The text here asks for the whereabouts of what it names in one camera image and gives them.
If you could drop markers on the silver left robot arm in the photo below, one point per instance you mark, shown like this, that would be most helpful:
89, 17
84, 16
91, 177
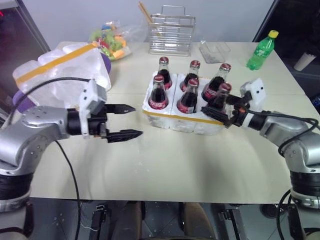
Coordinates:
32, 130

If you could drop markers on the clear bag of colourful toys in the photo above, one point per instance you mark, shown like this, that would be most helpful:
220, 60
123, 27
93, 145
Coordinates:
110, 42

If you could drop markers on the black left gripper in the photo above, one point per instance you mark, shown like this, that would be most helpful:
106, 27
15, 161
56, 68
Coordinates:
96, 125

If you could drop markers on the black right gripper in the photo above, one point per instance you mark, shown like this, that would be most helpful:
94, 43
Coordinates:
238, 116

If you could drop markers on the white foam box yellow tape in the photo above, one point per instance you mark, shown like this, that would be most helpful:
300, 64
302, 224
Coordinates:
65, 72

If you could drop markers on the black table bracket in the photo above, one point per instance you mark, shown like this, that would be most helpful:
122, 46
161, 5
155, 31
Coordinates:
233, 222
100, 217

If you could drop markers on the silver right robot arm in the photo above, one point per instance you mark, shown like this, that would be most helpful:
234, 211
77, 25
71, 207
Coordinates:
297, 140

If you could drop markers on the glass cola bottle red cap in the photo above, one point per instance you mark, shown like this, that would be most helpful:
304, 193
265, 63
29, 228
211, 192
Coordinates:
215, 85
220, 100
188, 100
158, 97
191, 75
164, 75

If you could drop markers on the white foam crate yellow tape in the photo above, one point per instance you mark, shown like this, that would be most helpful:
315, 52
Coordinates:
172, 121

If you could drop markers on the blue crumpled packet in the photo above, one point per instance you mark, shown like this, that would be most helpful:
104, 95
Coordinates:
316, 101

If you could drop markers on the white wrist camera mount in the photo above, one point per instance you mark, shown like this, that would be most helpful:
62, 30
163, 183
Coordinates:
256, 92
88, 96

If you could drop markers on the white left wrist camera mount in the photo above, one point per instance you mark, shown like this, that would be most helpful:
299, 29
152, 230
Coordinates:
88, 96

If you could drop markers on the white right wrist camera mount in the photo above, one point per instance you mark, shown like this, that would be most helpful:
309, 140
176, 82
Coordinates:
256, 92

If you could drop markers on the wooden chopstick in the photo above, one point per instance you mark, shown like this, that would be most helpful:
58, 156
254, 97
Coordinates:
143, 13
147, 11

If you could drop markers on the green soda bottle yellow cap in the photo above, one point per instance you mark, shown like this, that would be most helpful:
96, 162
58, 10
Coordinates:
261, 52

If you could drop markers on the clear plastic container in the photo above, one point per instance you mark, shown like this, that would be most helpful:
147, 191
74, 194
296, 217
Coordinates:
213, 52

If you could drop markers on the purple plastic basin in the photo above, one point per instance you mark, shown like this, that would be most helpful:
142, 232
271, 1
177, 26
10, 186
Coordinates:
21, 100

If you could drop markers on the white paper cup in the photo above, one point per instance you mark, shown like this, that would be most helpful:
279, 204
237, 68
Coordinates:
303, 61

